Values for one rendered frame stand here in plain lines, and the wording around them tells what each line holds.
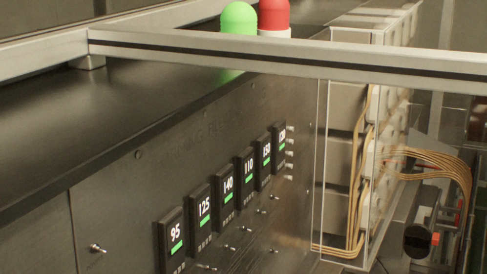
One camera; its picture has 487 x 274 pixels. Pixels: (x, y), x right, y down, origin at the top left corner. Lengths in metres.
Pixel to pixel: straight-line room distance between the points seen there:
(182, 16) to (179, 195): 0.43
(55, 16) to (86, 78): 3.87
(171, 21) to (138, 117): 0.43
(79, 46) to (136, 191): 0.27
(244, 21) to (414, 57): 0.31
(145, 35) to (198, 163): 0.19
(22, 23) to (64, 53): 3.62
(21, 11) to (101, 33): 3.60
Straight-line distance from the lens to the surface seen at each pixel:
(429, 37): 5.97
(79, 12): 4.90
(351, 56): 0.69
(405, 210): 1.76
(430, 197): 2.03
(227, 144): 0.86
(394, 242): 1.72
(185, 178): 0.76
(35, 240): 0.55
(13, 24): 4.38
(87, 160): 0.54
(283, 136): 1.06
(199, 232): 0.80
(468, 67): 0.68
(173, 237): 0.74
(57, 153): 0.56
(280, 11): 1.04
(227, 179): 0.85
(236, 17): 0.90
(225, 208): 0.87
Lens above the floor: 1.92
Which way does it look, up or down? 20 degrees down
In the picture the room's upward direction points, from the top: straight up
